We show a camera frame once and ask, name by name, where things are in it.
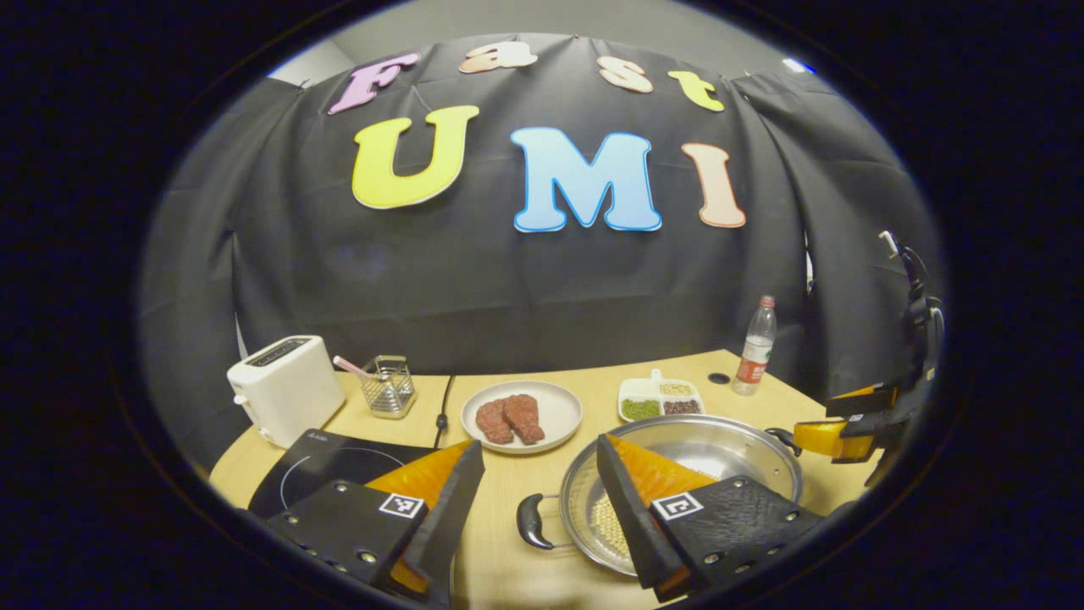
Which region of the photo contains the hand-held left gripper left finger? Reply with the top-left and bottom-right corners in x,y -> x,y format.
263,439 -> 485,604

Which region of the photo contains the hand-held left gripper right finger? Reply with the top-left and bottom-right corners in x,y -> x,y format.
597,434 -> 827,604

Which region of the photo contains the stainless steel pot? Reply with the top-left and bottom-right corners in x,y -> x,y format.
517,414 -> 804,579

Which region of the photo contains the black induction cooktop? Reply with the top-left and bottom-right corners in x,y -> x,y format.
248,429 -> 441,519

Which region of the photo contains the pile of soybeans in pot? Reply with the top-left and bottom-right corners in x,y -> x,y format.
590,494 -> 636,560

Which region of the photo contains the red raw meat piece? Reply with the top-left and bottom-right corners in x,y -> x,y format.
502,394 -> 545,446
476,398 -> 515,446

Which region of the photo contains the clear plastic water bottle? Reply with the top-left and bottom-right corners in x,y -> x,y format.
733,295 -> 777,397

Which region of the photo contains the white divided dish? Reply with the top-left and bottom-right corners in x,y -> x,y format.
617,369 -> 705,423

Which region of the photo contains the white round plate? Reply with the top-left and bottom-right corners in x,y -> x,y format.
461,380 -> 583,456

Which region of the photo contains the white toaster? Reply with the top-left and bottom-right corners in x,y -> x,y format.
227,335 -> 346,448

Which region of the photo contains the black backdrop cloth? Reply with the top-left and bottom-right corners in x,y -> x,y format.
140,34 -> 945,475

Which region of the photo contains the black power cable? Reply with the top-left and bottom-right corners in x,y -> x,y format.
434,374 -> 456,450

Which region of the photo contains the wire mesh basket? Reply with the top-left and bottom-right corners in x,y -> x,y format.
362,355 -> 417,419

